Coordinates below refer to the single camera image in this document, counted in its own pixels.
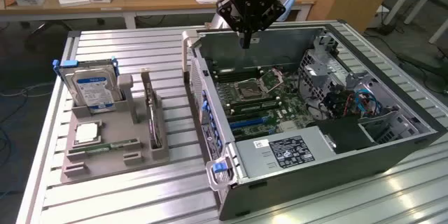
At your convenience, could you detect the graphics card with metal bracket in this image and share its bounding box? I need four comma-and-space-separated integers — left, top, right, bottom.
141, 68, 165, 149

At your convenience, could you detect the wooden desk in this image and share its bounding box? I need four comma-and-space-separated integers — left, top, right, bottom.
0, 0, 315, 29

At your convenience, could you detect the open socket cover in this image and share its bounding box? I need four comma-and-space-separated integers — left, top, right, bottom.
257, 68, 287, 93

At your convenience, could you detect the metal drive cage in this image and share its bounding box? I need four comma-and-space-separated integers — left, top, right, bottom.
298, 48, 353, 106

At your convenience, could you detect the CPU socket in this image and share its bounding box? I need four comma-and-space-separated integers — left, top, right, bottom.
233, 78, 269, 101

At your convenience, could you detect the green motherboard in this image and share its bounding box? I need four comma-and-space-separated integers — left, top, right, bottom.
203, 58, 317, 142

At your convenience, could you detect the black RAM stick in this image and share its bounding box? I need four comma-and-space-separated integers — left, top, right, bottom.
226, 97, 281, 115

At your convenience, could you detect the blue expansion slot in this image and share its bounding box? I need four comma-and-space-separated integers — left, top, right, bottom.
229, 116, 269, 128

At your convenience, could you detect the black floor stand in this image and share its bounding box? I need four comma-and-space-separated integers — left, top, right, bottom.
397, 50, 448, 77

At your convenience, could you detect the hard disk in blue caddy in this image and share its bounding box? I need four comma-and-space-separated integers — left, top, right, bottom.
50, 57, 121, 116

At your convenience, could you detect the black air shroud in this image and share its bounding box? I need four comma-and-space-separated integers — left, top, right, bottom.
317, 118, 379, 155

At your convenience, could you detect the grey disk bay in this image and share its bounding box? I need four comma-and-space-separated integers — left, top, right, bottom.
357, 110, 421, 145

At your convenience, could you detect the grey parts rack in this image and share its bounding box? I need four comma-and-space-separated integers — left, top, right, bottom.
59, 73, 171, 184

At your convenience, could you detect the black chair base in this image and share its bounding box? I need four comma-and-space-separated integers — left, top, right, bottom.
19, 18, 106, 49

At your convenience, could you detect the silver power supply unit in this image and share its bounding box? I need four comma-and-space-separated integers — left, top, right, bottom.
233, 126, 337, 180

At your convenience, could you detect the silver CPU chip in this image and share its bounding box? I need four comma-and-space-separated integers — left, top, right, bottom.
74, 123, 99, 142

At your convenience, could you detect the green RAM stick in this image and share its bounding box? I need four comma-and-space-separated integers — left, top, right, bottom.
67, 140, 138, 155

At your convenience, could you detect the black open PC case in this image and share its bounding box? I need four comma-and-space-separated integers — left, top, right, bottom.
181, 23, 448, 221

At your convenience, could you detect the white table frame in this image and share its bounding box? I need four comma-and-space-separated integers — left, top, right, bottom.
382, 0, 448, 44

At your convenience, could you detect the black power wire bundle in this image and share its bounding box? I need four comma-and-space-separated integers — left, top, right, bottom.
321, 90, 354, 119

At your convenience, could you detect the blue data wire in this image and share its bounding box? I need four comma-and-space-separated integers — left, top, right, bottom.
351, 89, 382, 116

